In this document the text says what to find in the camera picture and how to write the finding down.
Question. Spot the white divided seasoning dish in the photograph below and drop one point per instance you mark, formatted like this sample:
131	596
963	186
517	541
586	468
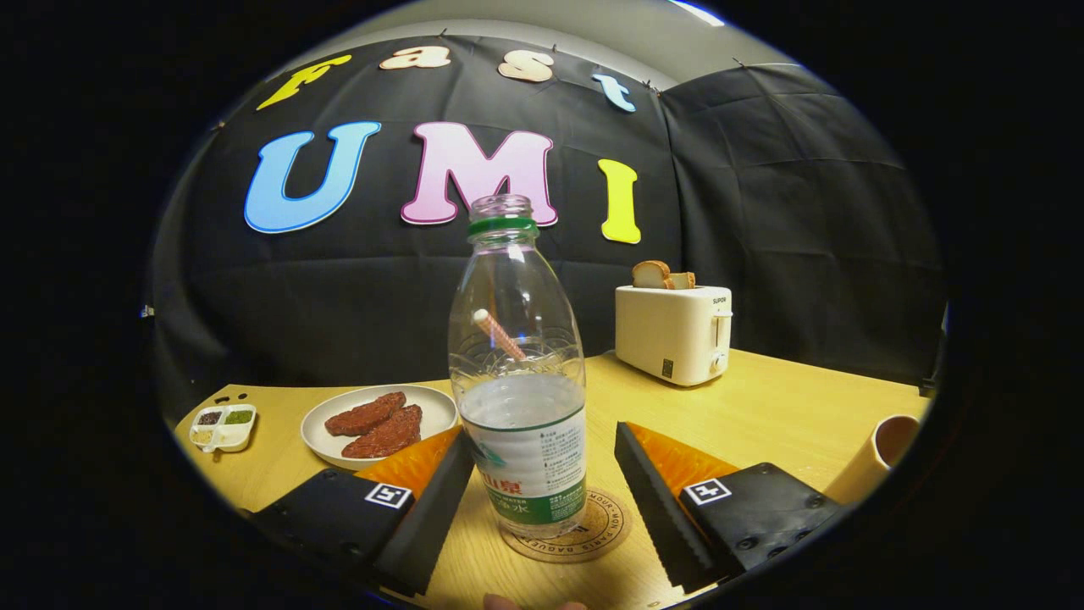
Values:
222	428

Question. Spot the white round plate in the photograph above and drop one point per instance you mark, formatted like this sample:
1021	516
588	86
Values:
440	411

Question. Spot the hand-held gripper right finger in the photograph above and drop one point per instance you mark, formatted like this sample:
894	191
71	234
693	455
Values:
652	508

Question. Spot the round cork coaster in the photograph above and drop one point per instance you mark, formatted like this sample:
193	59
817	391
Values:
605	525

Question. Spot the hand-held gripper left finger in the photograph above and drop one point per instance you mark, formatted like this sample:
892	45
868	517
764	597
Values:
436	508

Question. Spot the wooden table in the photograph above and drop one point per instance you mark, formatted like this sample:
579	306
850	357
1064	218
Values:
762	415

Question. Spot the clear plastic bottle green label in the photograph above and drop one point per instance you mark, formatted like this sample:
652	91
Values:
525	449

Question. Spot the cream toaster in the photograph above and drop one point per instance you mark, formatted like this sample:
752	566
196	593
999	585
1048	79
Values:
669	339

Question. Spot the toast bread slice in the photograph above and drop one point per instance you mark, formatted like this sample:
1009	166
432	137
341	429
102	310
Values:
683	280
649	275

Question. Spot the brown meat patty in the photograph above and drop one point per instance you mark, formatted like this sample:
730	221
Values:
364	415
385	436

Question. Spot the black backdrop cloth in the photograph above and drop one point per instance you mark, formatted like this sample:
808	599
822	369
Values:
762	212

